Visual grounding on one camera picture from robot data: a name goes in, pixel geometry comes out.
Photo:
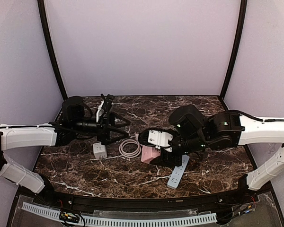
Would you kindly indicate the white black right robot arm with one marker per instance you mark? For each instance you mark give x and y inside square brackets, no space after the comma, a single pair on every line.
[228,129]

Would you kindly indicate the white cable duct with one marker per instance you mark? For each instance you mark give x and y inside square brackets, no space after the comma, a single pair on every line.
[183,218]

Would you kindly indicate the blue power strip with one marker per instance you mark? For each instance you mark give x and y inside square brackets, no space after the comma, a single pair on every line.
[177,173]

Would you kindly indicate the pink cube socket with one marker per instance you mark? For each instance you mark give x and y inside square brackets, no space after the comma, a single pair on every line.
[149,153]

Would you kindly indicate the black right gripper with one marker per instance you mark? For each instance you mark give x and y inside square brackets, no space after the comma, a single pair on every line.
[170,154]

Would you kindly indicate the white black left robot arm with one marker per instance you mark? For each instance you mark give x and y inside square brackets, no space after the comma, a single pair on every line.
[77,122]

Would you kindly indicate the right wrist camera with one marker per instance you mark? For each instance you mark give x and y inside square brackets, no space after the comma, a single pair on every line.
[158,139]

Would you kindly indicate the small circuit board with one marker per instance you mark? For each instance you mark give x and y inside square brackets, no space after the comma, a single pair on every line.
[69,217]

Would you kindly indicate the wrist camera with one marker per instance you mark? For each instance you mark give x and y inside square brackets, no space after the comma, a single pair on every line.
[105,106]
[158,139]

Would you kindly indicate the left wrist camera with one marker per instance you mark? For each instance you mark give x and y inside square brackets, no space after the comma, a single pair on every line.
[105,106]

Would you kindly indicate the white cube socket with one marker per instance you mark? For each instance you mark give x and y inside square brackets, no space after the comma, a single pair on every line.
[99,151]

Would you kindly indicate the black front rail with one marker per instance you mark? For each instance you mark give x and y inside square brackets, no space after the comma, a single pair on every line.
[217,202]

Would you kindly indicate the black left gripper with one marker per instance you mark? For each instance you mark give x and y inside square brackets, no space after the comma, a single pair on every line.
[105,124]

